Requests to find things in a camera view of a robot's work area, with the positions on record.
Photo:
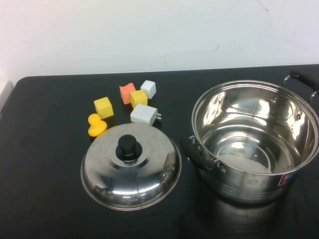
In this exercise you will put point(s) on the steel lid with black knob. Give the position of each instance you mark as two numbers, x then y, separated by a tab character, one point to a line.
139	179

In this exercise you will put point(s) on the white charger plug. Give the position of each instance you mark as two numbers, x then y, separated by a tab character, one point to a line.
142	113

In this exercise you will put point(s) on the yellow foam cube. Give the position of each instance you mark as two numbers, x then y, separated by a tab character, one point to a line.
104	108
138	99

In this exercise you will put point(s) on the white foam cube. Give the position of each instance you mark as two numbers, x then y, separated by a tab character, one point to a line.
149	88

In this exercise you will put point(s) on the orange foam block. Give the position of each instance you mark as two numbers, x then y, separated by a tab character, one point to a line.
124	95

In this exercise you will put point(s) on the yellow rubber duck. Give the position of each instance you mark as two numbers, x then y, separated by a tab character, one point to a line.
96	127

